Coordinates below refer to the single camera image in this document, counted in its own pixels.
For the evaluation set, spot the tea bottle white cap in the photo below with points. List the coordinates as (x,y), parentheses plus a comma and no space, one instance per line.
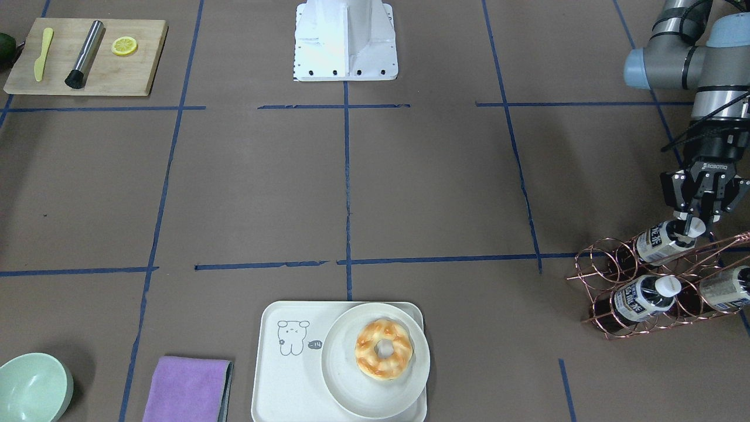
(658,245)

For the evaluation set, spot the wooden cutting board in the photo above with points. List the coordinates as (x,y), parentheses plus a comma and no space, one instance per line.
(110,75)

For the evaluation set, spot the steel muddler black tip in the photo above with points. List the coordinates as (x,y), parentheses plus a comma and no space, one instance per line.
(77,77)

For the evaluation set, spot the copper wire bottle rack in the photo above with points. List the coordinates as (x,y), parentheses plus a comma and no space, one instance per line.
(599,270)

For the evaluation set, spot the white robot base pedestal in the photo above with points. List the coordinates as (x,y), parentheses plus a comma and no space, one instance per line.
(345,41)

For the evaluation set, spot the rear tea bottle in rack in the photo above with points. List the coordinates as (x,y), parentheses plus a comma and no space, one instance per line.
(726,291)

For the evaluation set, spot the cream rectangular serving tray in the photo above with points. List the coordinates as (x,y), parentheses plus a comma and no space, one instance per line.
(288,383)

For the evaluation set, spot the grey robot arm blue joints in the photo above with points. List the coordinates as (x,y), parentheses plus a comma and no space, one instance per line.
(685,52)

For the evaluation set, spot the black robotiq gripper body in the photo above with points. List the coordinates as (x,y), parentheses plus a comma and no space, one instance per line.
(711,153)

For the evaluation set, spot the folded purple cloth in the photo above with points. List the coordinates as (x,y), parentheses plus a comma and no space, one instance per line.
(189,389)

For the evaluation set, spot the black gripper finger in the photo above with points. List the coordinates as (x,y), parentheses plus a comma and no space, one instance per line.
(679,191)
(725,199)

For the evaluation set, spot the round cream plate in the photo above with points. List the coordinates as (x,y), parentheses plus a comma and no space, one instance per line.
(361,395)

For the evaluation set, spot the yellow plastic knife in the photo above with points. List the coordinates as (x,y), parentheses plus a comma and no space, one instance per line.
(40,62)

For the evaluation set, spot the tea bottle in rack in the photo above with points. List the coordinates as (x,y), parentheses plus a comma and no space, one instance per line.
(726,291)
(645,297)

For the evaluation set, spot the glazed ring donut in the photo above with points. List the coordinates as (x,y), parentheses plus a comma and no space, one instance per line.
(383,350)

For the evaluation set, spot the front tea bottle in rack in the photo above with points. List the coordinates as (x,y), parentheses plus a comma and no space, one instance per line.
(645,297)

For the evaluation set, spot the lemon slice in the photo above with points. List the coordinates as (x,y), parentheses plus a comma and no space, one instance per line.
(124,46)

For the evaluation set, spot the green lime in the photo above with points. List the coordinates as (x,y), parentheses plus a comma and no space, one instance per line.
(8,50)

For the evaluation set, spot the mint green bowl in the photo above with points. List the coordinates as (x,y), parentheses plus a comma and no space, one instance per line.
(35,387)

